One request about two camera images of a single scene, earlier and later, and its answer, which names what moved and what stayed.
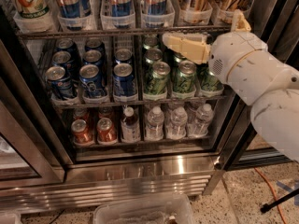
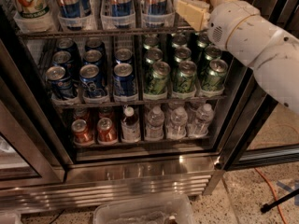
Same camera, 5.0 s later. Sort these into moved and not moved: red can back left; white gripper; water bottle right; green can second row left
Moved: white gripper
Not moved: water bottle right; red can back left; green can second row left
